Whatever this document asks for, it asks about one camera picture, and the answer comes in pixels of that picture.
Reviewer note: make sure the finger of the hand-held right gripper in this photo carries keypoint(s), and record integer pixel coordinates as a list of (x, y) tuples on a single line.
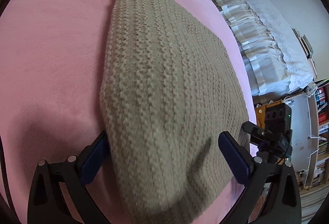
[(254, 133)]

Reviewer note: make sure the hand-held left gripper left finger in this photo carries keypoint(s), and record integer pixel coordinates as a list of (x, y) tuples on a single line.
[(90, 162)]

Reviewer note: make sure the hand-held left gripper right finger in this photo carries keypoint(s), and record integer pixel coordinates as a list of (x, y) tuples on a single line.
[(235, 159)]

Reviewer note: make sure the beige knitted cardigan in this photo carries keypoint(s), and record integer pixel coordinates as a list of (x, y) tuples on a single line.
[(167, 85)]

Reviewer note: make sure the wooden nightstand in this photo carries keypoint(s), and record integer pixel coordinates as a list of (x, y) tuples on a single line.
[(260, 117)]

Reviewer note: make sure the wooden bookshelf with books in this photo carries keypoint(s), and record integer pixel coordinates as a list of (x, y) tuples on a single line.
[(322, 116)]

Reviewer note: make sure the stack of books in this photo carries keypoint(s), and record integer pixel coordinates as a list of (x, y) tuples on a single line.
[(307, 47)]

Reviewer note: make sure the white lace furniture cover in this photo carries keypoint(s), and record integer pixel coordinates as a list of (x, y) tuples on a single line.
[(264, 41)]

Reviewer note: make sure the pink bed blanket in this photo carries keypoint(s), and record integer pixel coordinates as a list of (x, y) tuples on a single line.
[(51, 59)]

